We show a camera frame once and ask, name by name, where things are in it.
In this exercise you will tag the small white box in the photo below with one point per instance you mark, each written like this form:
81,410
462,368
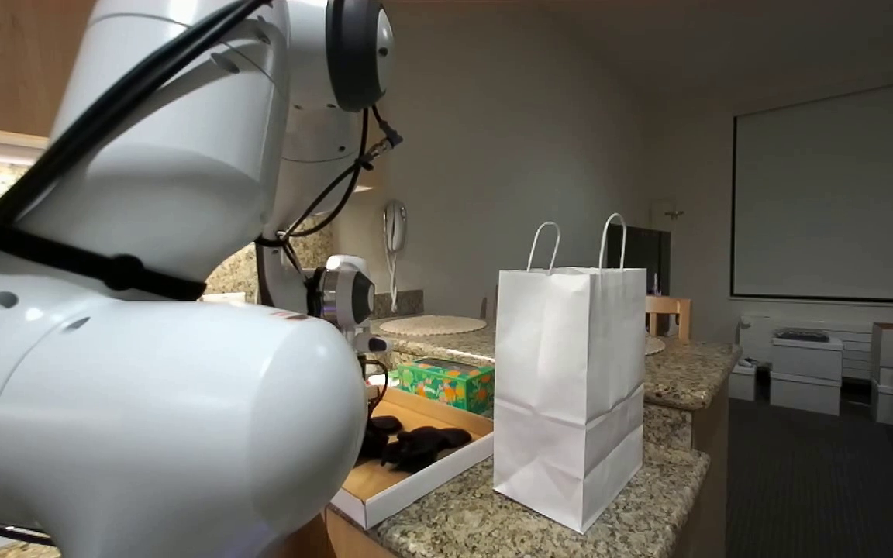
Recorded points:
741,383

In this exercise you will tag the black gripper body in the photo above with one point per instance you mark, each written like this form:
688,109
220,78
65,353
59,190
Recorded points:
375,389

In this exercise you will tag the green floral tissue box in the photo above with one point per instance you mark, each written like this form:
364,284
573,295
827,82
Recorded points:
447,386

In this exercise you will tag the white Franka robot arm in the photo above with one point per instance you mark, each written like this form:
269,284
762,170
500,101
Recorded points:
155,435

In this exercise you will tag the wooden dining chair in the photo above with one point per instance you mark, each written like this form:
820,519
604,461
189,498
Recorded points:
675,312

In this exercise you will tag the white oval wall device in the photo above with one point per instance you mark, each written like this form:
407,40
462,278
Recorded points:
390,228

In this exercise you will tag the shallow cardboard box tray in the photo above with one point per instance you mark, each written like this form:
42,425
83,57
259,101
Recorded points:
403,484

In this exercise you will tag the white projector screen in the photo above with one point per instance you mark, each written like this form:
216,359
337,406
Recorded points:
827,197

